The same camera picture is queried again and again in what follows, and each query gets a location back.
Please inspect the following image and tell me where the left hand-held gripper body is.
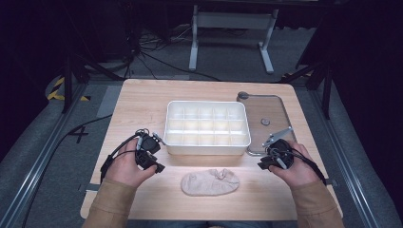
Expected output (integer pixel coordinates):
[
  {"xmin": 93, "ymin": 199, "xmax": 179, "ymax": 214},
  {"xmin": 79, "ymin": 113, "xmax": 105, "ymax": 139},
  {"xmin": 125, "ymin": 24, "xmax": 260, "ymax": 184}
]
[{"xmin": 134, "ymin": 127, "xmax": 168, "ymax": 166}]

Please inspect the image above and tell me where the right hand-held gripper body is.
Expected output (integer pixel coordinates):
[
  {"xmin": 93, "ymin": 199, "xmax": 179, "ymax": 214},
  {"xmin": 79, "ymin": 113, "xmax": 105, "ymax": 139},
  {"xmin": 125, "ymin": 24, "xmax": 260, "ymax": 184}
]
[{"xmin": 261, "ymin": 126, "xmax": 296, "ymax": 171}]

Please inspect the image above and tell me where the beige sock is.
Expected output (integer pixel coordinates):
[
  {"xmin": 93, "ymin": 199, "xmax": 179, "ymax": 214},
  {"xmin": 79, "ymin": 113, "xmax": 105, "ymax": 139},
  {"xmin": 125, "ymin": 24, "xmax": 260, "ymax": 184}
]
[{"xmin": 181, "ymin": 168, "xmax": 240, "ymax": 198}]

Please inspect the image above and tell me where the white divided storage box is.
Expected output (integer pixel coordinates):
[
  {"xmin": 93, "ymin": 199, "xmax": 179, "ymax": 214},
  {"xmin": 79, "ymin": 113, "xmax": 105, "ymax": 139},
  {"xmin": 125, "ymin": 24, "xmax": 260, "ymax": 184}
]
[{"xmin": 163, "ymin": 100, "xmax": 252, "ymax": 157}]

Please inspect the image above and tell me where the person's right hand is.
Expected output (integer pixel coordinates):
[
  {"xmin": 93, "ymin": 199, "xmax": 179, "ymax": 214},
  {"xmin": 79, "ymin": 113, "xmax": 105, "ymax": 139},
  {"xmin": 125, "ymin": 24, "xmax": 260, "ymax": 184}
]
[{"xmin": 269, "ymin": 141, "xmax": 323, "ymax": 190}]

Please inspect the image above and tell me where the person's left hand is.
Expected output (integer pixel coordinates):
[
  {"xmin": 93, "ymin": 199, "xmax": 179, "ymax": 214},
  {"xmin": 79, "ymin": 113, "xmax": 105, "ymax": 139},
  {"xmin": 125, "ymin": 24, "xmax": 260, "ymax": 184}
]
[{"xmin": 104, "ymin": 138, "xmax": 158, "ymax": 189}]

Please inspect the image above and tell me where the clear box lid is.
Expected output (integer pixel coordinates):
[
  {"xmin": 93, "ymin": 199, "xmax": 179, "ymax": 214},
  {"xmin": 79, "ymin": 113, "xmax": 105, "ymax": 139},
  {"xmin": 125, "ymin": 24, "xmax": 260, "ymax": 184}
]
[{"xmin": 236, "ymin": 91, "xmax": 298, "ymax": 158}]

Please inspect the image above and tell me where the black tripod stand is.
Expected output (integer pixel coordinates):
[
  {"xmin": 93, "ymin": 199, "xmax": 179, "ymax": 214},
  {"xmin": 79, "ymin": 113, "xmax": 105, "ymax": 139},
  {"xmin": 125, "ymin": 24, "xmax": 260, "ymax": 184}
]
[
  {"xmin": 279, "ymin": 58, "xmax": 335, "ymax": 121},
  {"xmin": 61, "ymin": 51, "xmax": 125, "ymax": 114}
]

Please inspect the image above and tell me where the yellow black floor tape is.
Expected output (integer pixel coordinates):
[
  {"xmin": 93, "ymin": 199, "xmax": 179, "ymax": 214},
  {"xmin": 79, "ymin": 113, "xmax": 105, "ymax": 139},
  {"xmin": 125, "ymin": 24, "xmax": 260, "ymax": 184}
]
[{"xmin": 47, "ymin": 76, "xmax": 91, "ymax": 103}]

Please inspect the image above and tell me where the white metal stand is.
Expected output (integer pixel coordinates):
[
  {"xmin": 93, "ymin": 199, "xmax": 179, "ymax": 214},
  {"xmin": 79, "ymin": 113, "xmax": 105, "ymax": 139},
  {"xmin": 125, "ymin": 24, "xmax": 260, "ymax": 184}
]
[{"xmin": 188, "ymin": 4, "xmax": 280, "ymax": 75}]

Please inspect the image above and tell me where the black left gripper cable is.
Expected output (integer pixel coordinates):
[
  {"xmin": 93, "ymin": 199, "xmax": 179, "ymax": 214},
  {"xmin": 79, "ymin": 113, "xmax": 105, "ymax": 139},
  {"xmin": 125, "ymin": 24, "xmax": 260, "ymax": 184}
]
[{"xmin": 99, "ymin": 127, "xmax": 150, "ymax": 184}]

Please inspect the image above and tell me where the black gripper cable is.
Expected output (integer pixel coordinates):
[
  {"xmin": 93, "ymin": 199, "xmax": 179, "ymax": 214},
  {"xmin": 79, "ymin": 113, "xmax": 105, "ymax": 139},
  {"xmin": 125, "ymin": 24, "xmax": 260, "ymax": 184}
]
[
  {"xmin": 275, "ymin": 147, "xmax": 328, "ymax": 186},
  {"xmin": 99, "ymin": 127, "xmax": 150, "ymax": 184}
]

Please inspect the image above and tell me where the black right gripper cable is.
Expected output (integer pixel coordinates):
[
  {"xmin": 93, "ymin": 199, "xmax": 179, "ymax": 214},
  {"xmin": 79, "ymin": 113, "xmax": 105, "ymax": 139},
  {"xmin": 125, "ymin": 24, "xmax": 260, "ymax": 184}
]
[{"xmin": 275, "ymin": 147, "xmax": 328, "ymax": 186}]

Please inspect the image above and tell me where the aluminium floor rail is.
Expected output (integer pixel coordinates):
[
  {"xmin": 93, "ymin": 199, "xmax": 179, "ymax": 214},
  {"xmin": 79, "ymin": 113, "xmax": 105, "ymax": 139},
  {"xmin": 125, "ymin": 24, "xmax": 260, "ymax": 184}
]
[
  {"xmin": 0, "ymin": 83, "xmax": 89, "ymax": 228},
  {"xmin": 307, "ymin": 88, "xmax": 383, "ymax": 228}
]

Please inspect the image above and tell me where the thin black floor cable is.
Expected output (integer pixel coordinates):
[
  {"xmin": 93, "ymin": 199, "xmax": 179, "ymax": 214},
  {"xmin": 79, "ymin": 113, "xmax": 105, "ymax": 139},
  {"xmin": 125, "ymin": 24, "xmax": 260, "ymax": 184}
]
[{"xmin": 138, "ymin": 49, "xmax": 222, "ymax": 83}]

